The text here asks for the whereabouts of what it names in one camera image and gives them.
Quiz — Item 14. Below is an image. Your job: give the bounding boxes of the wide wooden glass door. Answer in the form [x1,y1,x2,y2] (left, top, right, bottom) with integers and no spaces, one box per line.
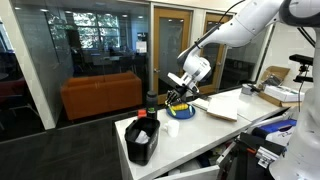
[152,6,194,106]

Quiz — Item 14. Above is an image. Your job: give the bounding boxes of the white open notebook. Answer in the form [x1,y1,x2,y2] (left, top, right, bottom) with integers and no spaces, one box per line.
[206,96,239,122]

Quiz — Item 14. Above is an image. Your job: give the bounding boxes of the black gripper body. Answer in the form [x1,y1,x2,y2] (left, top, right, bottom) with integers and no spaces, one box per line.
[173,84,198,98]

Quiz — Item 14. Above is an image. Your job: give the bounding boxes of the narrow wooden glass door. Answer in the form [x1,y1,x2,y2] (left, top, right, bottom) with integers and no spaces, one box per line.
[198,12,232,97]

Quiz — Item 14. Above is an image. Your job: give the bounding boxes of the yellow highlighter pen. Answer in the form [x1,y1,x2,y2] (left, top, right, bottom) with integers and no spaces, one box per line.
[168,104,177,117]

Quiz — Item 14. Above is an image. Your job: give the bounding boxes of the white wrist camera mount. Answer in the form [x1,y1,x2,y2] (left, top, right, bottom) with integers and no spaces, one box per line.
[167,72,201,94]

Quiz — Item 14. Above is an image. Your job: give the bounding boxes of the grey tape roll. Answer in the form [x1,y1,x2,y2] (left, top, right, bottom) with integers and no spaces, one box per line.
[240,83,255,96]

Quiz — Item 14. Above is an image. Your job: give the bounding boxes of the white flat box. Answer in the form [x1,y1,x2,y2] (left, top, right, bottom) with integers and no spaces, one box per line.
[262,84,307,103]

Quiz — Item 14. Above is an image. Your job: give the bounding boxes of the crumpled white paper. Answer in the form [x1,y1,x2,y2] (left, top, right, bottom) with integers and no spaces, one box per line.
[134,130,150,145]

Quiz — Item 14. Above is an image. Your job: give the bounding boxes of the white plastic cup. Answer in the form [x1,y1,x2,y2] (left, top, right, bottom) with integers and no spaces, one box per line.
[162,119,181,139]

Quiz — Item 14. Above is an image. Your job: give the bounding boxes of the black water bottle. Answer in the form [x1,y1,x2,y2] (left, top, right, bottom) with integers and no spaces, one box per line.
[145,90,159,121]

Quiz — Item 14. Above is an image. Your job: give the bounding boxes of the orange sofa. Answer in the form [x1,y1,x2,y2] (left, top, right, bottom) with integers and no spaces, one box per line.
[60,70,144,121]

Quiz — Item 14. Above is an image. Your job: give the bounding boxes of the blue round plate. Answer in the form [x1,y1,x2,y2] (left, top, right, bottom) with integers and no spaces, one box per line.
[165,103,197,121]

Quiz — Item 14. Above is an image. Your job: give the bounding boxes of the black trash bin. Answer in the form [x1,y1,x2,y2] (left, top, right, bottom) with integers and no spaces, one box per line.
[124,116,161,167]

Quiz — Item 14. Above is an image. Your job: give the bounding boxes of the red round can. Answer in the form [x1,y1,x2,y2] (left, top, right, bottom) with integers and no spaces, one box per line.
[137,108,148,120]

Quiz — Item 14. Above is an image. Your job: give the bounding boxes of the black camera on stand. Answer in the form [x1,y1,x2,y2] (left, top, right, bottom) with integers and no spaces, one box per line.
[288,53,315,85]

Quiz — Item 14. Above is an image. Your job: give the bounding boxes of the shallow open cardboard box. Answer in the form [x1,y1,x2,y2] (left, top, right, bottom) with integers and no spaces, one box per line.
[257,65,302,108]

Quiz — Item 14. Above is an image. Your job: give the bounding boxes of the yellow toy corn cob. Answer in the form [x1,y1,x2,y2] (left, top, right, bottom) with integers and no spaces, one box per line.
[171,103,190,112]

